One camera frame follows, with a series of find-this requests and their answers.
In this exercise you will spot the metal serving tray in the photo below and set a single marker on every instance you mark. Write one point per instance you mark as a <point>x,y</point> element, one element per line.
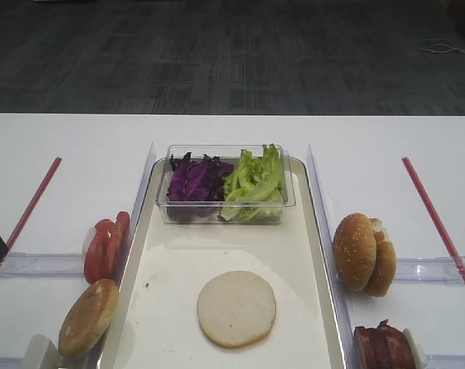
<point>156,325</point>

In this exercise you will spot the white pusher block meat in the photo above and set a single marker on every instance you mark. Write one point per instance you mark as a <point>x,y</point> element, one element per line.
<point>418,353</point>

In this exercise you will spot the right lower clear rail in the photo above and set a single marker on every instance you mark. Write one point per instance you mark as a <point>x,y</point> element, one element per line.
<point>445,361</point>

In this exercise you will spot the right red tape strip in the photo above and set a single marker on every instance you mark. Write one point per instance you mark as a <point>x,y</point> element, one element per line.
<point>444,235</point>

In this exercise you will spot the rear top bun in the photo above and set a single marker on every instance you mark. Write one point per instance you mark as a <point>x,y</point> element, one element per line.
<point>386,262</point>

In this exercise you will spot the right clear acrylic divider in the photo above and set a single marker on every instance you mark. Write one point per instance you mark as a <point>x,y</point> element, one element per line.
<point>345,332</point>

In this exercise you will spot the rear tomato slice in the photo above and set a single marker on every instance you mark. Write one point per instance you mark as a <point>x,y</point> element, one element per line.
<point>118,235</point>

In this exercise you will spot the clear acrylic divider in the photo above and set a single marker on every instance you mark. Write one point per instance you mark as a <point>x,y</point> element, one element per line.
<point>345,332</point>
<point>126,246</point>

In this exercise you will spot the white pusher block tomato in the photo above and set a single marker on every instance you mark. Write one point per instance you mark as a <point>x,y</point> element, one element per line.
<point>88,240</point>

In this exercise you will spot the left clear acrylic divider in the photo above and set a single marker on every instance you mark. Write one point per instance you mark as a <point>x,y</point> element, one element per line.
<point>126,246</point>

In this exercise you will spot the red tape strip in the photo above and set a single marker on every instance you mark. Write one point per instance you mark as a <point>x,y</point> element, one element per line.
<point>33,202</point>
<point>444,235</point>

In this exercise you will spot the stack of meat patties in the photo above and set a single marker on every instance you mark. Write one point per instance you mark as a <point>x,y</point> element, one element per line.
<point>383,346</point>

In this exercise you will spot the clear plastic salad container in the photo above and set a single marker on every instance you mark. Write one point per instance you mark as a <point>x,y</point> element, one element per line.
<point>206,212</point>

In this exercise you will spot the left red tape strip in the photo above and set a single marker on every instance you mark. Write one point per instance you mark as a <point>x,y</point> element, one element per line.
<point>33,202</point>

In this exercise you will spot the clear rail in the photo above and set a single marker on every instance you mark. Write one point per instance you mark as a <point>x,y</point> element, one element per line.
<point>24,265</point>
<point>445,361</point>
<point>442,270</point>

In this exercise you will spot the green lettuce leaves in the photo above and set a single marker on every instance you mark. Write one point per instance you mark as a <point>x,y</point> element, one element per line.
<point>255,187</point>

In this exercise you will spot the white pusher block left lower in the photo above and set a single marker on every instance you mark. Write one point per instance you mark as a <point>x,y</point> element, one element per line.
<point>41,353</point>

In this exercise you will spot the sesame top bun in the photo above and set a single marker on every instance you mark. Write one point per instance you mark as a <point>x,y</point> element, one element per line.
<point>355,250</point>

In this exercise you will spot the bun half pale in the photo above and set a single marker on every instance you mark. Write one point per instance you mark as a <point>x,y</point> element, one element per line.
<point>236,308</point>

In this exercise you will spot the purple cabbage leaves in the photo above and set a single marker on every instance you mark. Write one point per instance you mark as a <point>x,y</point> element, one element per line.
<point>198,181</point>

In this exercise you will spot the right upper clear rail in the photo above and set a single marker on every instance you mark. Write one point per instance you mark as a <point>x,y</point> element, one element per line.
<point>442,270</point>

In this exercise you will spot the left upper clear rail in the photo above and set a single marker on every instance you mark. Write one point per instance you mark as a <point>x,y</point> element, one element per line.
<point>24,265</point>

